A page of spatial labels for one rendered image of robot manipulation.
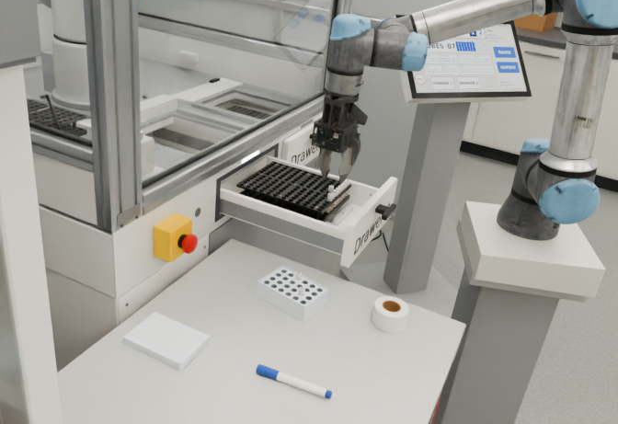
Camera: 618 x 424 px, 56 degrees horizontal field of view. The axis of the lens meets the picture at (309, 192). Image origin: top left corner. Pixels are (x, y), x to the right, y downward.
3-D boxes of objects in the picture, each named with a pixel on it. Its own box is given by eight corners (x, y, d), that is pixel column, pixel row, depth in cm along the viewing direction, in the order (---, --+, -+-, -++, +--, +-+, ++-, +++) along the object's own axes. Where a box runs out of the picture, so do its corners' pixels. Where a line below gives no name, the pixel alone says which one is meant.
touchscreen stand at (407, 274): (484, 325, 245) (555, 92, 200) (392, 344, 228) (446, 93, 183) (421, 260, 285) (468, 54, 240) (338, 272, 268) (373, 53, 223)
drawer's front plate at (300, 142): (327, 148, 185) (332, 115, 180) (285, 178, 161) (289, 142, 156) (323, 146, 185) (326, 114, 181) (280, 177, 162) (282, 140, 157)
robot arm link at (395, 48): (424, 27, 122) (371, 21, 122) (431, 38, 112) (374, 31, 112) (417, 64, 125) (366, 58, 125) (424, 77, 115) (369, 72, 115)
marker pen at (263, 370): (332, 395, 99) (333, 388, 98) (328, 402, 98) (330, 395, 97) (258, 368, 103) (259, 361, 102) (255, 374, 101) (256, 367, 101)
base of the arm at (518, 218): (545, 212, 155) (555, 179, 150) (567, 242, 141) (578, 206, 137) (489, 209, 154) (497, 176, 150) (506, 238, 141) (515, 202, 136)
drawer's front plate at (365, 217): (390, 216, 148) (398, 177, 143) (347, 269, 124) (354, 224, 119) (383, 214, 148) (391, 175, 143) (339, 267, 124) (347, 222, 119)
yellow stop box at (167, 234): (195, 248, 120) (195, 219, 117) (173, 265, 115) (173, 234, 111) (175, 241, 122) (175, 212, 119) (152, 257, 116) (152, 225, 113)
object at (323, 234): (383, 212, 146) (386, 189, 144) (343, 257, 125) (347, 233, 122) (247, 169, 160) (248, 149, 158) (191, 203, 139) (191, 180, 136)
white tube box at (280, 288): (326, 303, 122) (329, 289, 120) (303, 322, 115) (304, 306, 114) (280, 279, 128) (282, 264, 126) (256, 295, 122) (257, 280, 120)
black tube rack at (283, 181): (348, 207, 146) (351, 184, 143) (318, 236, 131) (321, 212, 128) (270, 183, 153) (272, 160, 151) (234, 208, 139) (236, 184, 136)
